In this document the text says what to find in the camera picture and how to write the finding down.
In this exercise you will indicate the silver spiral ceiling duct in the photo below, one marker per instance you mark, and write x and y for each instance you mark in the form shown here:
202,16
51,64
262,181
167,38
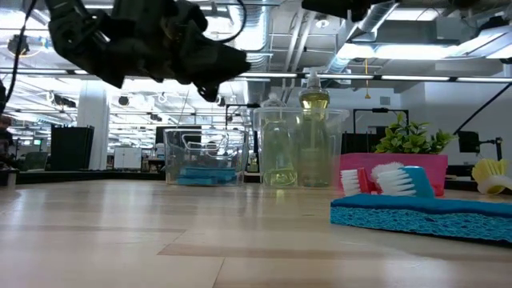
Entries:
372,20
256,36

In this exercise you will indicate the black monitor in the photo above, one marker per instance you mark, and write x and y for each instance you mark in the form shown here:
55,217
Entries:
159,136

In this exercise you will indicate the person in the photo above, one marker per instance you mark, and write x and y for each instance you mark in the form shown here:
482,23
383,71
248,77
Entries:
5,136

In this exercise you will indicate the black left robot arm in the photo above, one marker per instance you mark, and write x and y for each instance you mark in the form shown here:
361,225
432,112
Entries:
72,36

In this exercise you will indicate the yellow dish brush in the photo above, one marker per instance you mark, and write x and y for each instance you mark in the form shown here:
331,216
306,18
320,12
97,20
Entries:
490,172

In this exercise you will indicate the red plastic bin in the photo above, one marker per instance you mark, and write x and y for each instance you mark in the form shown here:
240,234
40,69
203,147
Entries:
432,168

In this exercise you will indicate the green potted plant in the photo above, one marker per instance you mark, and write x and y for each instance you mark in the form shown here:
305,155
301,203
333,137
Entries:
404,138

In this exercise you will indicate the black monitor on arm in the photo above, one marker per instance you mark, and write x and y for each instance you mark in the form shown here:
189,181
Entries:
469,142

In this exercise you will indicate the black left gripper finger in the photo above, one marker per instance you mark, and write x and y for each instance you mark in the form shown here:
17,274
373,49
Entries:
216,60

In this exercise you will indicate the white cabinet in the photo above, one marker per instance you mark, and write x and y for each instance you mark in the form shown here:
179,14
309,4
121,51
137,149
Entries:
128,158

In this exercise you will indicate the black metal rack frame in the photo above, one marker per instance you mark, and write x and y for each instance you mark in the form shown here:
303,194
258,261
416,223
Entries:
380,110
240,105

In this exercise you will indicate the white linear ceiling light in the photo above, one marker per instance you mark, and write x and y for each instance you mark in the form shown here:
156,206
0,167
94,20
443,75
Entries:
416,77
340,76
268,75
484,79

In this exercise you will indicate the black partition panel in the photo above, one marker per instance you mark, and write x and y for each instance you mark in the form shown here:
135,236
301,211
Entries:
72,148

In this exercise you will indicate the blue dish brush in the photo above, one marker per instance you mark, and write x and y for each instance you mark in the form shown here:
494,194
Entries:
422,182

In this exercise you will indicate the clear plastic soap bin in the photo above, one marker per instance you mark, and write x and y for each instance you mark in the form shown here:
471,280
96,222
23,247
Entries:
258,140

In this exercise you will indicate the clear plastic sponge bin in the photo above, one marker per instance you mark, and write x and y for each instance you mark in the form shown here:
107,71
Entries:
176,152

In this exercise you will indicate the round ceiling sensor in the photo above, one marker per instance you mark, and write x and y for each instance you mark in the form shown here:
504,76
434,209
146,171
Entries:
322,23

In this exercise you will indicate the white building column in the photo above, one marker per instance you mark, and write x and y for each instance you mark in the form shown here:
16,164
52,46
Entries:
94,120

